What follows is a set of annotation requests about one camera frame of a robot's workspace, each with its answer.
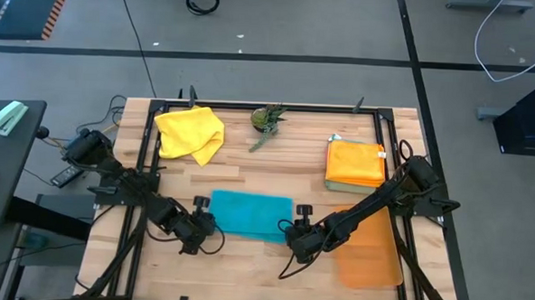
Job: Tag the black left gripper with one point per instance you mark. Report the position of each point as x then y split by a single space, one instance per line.
191 230

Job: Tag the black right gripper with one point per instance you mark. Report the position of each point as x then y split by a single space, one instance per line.
308 242

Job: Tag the teal microfiber towel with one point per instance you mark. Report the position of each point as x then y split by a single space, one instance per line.
251 215

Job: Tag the light green microfiber towel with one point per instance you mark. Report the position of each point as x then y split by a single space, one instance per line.
347 188

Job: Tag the yellow microfiber towel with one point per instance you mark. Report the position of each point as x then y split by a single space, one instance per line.
187 130

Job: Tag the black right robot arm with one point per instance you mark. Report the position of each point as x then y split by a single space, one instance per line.
374 200

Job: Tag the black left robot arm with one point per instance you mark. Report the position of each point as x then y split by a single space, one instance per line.
86 147

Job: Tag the potted succulent in black bowl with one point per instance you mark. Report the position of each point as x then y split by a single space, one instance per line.
262 120

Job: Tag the black power adapter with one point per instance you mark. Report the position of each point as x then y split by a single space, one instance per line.
65 177

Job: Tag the black desk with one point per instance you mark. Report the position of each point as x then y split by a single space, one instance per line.
5 156

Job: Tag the mint green stapler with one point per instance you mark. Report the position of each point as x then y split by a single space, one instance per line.
7 117

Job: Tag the black cabinet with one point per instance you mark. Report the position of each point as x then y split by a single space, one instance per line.
529 120

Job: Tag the black floor mat orange edge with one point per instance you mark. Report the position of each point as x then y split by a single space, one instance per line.
25 8

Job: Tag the grey table foot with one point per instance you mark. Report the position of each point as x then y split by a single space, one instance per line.
486 3

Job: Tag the black metal rig frame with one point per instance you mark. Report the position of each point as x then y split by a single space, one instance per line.
157 105

